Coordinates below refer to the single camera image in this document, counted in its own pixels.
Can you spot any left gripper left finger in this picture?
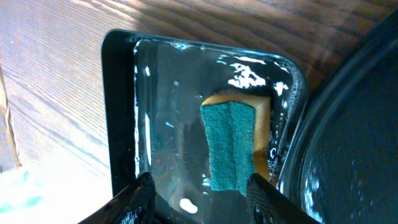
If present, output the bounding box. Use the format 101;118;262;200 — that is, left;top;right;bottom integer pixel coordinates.
79;172;156;224

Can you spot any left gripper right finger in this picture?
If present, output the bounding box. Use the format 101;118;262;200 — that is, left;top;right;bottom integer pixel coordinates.
246;173;319;224

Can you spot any yellow green sponge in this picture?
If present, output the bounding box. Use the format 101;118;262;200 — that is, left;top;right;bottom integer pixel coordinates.
200;93;271;197

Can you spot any round black tray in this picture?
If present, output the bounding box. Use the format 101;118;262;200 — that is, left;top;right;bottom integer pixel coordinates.
280;11;397;223

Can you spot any black rectangular water tray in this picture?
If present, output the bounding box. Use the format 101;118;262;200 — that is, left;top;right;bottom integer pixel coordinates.
101;29;308;223

